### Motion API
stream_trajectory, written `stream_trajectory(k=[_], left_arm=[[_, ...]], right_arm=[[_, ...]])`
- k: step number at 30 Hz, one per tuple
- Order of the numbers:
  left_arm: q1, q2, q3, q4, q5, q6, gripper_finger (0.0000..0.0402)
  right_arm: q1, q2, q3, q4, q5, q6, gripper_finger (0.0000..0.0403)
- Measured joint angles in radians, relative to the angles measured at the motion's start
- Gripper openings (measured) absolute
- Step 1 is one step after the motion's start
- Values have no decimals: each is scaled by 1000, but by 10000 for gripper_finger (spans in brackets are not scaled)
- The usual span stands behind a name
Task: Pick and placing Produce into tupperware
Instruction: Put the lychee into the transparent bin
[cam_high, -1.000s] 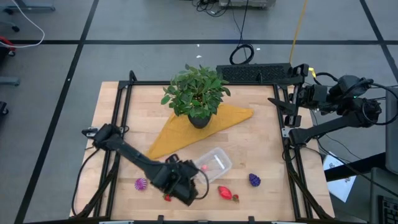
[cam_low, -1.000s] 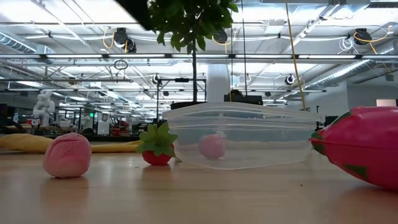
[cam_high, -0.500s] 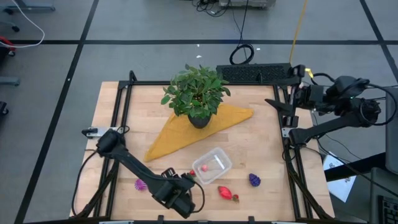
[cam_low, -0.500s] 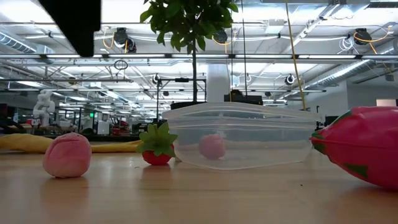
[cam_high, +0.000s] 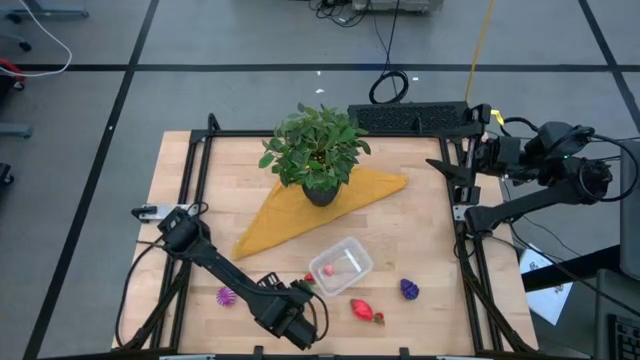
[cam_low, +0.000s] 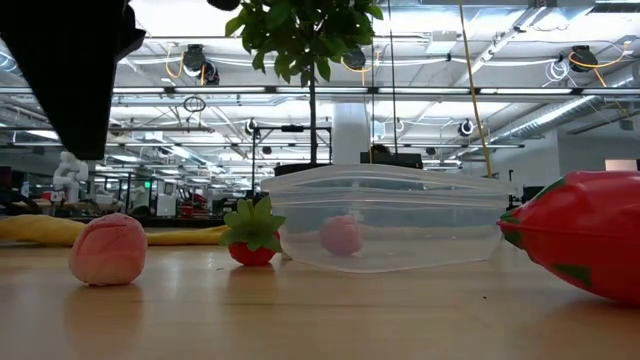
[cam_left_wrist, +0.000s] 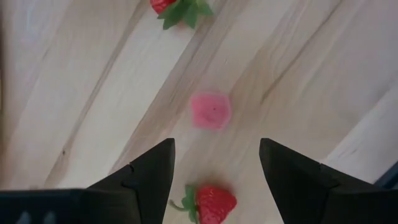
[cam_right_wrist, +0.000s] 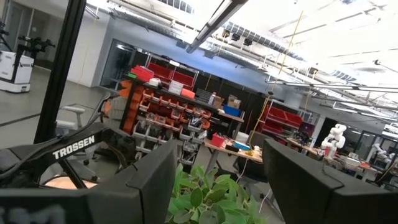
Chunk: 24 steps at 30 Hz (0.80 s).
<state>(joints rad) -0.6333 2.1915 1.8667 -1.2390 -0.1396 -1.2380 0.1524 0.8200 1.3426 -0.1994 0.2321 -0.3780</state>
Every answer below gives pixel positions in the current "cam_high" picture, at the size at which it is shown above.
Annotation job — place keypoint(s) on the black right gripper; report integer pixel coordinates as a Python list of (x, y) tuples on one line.
[(497, 156)]

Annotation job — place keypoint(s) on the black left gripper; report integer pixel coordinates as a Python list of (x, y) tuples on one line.
[(280, 287)]

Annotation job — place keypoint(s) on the small red strawberry toy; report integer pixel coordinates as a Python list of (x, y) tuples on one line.
[(309, 277)]

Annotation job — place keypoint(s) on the purple grape toy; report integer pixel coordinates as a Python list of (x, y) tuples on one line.
[(409, 289)]

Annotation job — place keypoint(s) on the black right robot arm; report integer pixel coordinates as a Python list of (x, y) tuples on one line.
[(540, 197)]

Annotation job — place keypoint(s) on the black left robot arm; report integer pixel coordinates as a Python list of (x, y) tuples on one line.
[(220, 265)]

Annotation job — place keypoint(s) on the clear plastic container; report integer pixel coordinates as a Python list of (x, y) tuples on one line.
[(345, 265)]

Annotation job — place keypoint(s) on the black perforated box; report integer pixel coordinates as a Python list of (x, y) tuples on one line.
[(407, 117)]

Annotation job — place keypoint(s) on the yellow cloth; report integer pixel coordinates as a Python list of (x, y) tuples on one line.
[(280, 215)]

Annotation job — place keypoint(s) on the green potted plant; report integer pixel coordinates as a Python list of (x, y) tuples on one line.
[(315, 150)]

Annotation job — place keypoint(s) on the white paper sheet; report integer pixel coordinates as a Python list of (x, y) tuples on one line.
[(545, 295)]

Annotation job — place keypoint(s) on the grey device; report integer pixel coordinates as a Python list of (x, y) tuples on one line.
[(395, 4)]

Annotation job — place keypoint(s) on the black desk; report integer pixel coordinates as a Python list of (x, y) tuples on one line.
[(615, 300)]

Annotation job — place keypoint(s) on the black keyboard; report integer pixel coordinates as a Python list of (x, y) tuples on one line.
[(625, 340)]

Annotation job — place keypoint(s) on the grey furniture leg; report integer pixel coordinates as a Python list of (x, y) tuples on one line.
[(15, 131)]

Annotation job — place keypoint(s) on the red cart part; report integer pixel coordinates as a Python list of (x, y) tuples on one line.
[(10, 67)]

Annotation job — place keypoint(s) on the grey chair base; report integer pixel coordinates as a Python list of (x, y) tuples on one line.
[(50, 12)]

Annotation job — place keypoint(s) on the silver metal bracket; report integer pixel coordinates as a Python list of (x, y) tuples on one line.
[(460, 212), (160, 211)]

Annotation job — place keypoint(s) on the black aluminium table frame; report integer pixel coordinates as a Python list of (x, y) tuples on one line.
[(240, 133)]

